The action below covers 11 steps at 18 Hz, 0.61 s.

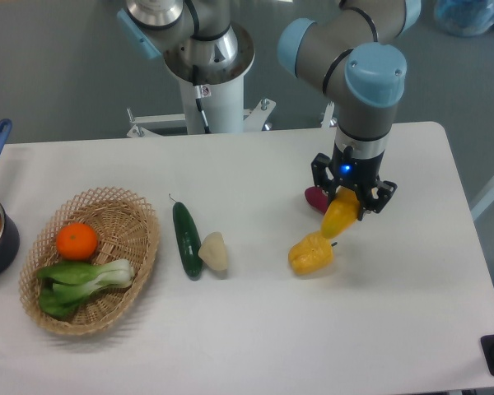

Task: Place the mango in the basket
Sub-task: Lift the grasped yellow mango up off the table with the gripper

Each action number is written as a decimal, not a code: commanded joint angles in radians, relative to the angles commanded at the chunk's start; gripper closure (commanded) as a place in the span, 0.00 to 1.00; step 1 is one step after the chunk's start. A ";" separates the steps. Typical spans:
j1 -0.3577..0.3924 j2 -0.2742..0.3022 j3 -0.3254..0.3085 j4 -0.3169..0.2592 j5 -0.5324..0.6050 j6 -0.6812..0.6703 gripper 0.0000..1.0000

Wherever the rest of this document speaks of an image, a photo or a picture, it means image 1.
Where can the purple sweet potato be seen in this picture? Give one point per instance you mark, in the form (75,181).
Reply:
(317,198)

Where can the yellow bell pepper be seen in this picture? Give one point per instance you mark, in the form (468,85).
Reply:
(312,253)

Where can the green bok choy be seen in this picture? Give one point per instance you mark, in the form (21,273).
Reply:
(69,284)

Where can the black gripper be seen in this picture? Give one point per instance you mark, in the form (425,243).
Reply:
(354,171)

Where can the dark green cucumber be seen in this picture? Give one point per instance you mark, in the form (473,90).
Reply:
(188,240)

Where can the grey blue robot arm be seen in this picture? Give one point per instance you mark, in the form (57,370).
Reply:
(350,60)

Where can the cream garlic bulb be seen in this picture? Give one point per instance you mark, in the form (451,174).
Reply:
(213,252)

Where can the orange tangerine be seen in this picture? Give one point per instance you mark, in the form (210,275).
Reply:
(76,242)

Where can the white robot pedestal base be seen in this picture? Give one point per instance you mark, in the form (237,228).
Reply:
(207,109)

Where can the yellow mango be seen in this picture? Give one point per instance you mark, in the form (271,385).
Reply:
(341,213)

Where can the woven wicker basket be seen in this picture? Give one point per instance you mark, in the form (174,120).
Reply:
(126,226)

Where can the blue plastic bag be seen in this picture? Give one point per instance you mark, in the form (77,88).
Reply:
(464,18)

